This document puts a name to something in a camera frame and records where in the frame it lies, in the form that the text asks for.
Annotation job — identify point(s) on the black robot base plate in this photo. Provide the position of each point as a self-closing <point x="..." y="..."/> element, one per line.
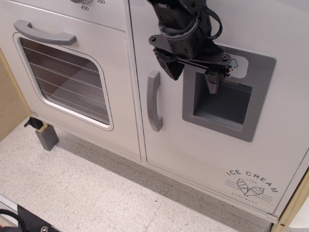
<point x="34" y="223"/>

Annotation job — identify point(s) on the grey kitchen leg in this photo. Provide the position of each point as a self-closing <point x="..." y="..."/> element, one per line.
<point x="48" y="138"/>

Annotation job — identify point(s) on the grey oven temperature knob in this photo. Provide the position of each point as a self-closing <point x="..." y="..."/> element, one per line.
<point x="82" y="1"/>

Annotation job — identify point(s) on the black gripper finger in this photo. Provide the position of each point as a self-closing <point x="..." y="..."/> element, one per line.
<point x="169" y="63"/>
<point x="213" y="79"/>

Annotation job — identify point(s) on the beige wooden side post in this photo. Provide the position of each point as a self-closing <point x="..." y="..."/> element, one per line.
<point x="295" y="203"/>

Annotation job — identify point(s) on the white toy oven door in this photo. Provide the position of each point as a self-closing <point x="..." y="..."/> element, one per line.
<point x="84" y="88"/>

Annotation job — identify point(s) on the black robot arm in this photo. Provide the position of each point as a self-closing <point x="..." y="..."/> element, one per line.
<point x="182" y="17"/>

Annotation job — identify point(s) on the grey ice dispenser panel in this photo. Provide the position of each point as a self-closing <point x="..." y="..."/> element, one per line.
<point x="235" y="109"/>

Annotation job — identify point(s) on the light wooden side panel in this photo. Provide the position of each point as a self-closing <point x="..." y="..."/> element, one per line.
<point x="13" y="107"/>

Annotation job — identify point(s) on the black clamp on leg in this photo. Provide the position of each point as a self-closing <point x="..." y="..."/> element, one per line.
<point x="35" y="123"/>

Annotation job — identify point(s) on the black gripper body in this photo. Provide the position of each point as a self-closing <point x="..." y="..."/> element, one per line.
<point x="194" y="49"/>

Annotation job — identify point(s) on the white toy fridge door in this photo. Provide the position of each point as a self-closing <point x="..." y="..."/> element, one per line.
<point x="259" y="176"/>

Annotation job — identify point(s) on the grey fridge door handle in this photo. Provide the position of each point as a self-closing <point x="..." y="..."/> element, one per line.
<point x="153" y="84"/>

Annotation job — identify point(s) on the grey oven door handle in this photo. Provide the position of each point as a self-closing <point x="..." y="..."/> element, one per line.
<point x="25" y="28"/>

